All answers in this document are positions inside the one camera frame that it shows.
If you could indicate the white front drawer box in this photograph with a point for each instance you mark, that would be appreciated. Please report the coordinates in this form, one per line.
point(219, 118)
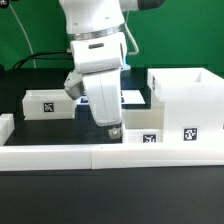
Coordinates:
point(142, 126)

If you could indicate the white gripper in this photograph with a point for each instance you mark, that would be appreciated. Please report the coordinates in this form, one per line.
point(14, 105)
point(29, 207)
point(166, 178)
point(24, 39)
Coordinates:
point(99, 61)

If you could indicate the white fiducial marker sheet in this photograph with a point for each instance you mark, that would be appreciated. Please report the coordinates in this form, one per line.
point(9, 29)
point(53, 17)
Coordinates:
point(128, 97)

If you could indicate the white drawer box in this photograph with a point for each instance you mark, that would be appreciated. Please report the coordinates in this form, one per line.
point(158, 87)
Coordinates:
point(47, 105)
point(142, 126)

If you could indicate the white drawer cabinet frame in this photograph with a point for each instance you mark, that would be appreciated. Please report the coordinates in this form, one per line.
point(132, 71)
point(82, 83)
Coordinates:
point(193, 100)

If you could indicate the white left fence block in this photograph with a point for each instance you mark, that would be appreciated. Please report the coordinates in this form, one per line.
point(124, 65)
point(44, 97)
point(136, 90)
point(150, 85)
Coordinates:
point(6, 127)

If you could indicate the white front fence bar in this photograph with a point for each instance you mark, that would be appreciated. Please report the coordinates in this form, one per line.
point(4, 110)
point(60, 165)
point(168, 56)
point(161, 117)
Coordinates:
point(109, 156)

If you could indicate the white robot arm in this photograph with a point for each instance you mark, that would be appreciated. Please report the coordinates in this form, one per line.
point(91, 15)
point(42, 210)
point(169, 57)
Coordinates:
point(89, 19)

